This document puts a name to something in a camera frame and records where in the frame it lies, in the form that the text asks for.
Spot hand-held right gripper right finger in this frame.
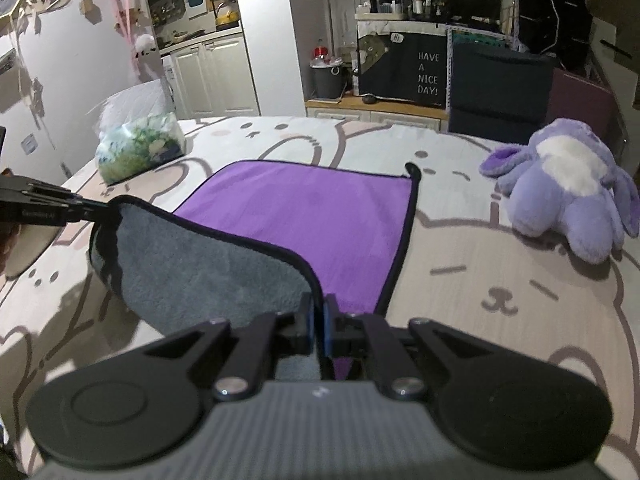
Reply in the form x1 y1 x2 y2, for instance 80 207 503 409
322 294 497 402

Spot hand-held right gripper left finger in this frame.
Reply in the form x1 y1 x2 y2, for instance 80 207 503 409
142 293 318 402

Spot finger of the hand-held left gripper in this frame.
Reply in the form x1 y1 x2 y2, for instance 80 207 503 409
29 183 101 207
29 202 119 224

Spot purple and grey towel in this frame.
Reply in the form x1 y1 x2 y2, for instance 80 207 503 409
88 159 422 382

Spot clear bag of green stuffing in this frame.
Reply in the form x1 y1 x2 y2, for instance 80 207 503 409
95 112 187 186

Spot white door cabinet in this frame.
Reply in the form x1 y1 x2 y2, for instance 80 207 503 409
161 34 261 119

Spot wooden low cabinet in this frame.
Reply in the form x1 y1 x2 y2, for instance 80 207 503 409
304 94 451 134

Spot grey trash bin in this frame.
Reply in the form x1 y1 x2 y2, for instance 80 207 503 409
310 62 347 100

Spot glass jar with black lid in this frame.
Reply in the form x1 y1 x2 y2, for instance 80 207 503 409
209 0 242 31

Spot dark printed cabinet cover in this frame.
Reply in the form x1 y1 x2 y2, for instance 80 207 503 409
355 27 449 109

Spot purple plush toy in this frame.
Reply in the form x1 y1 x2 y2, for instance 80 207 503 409
478 118 640 265

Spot black chair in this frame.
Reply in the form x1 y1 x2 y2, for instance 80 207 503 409
448 42 557 137

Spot dark purple box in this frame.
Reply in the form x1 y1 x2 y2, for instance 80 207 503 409
549 67 617 137

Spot black hanging clothes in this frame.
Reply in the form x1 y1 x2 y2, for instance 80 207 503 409
516 0 597 72

